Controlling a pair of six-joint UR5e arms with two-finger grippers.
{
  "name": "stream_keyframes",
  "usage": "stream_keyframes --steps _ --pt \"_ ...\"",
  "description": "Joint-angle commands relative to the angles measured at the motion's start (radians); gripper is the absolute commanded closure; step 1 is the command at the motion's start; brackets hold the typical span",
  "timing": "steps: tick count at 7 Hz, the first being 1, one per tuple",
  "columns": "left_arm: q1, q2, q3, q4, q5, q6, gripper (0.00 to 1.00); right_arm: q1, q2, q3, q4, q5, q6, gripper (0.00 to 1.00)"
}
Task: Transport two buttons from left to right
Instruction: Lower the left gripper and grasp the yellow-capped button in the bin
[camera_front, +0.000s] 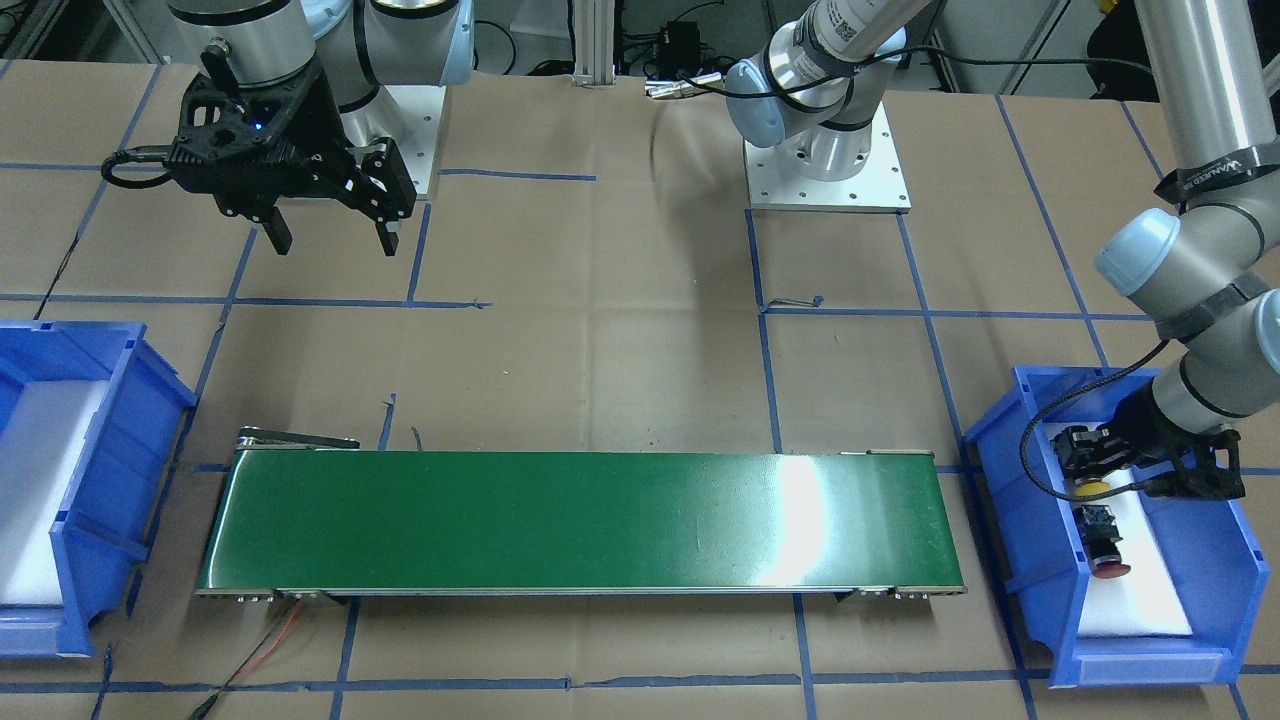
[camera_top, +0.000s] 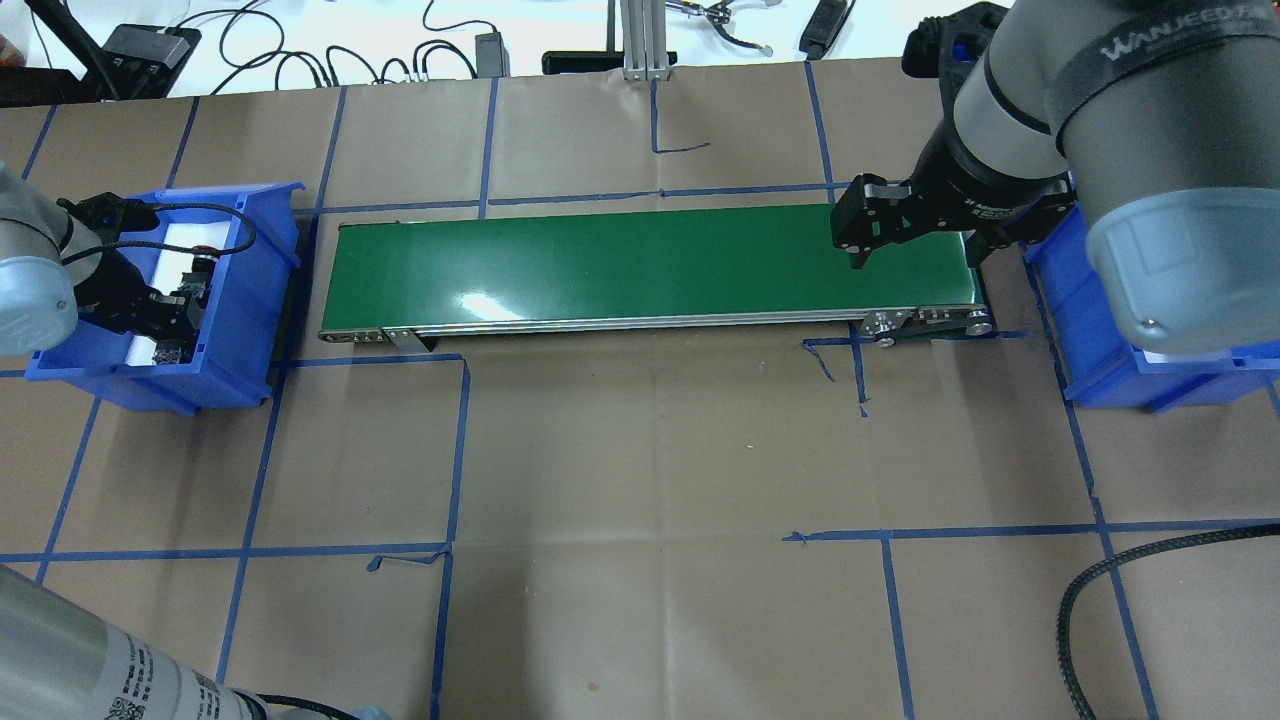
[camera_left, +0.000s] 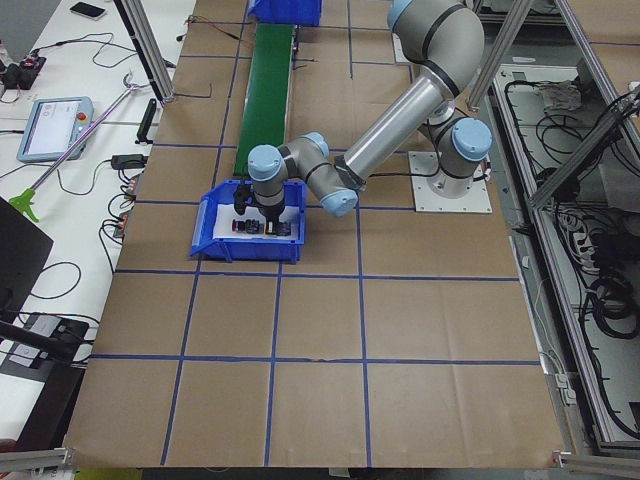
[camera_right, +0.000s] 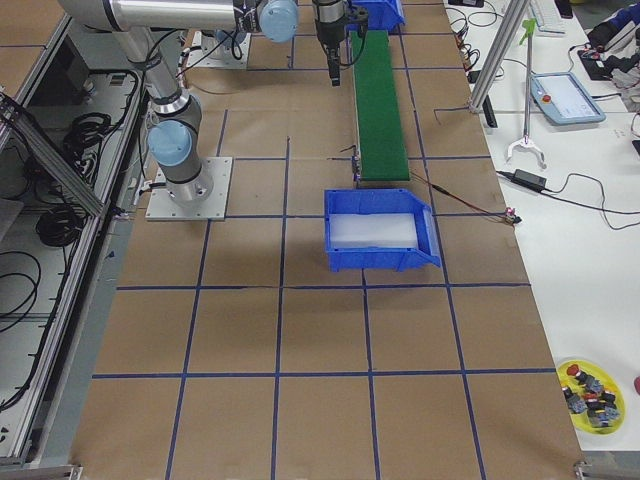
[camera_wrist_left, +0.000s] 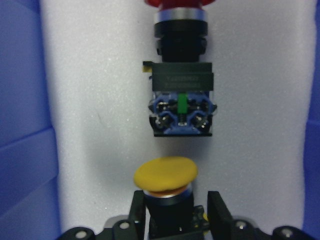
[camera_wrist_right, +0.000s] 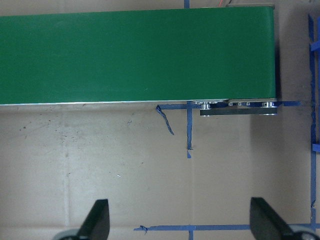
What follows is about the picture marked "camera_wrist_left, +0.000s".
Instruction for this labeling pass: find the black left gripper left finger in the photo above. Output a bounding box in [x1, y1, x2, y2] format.
[128, 190, 146, 240]

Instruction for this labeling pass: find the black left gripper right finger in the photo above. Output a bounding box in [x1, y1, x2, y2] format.
[207, 191, 233, 240]

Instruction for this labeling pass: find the yellow mushroom push button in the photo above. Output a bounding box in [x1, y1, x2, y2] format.
[133, 156, 209, 240]

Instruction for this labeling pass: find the red mushroom push button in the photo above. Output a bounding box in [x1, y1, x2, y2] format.
[142, 0, 217, 137]

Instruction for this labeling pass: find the blue left plastic bin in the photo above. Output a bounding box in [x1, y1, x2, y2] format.
[0, 0, 320, 240]

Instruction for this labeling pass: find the white foam pad left bin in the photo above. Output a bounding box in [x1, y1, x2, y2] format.
[40, 0, 317, 233]

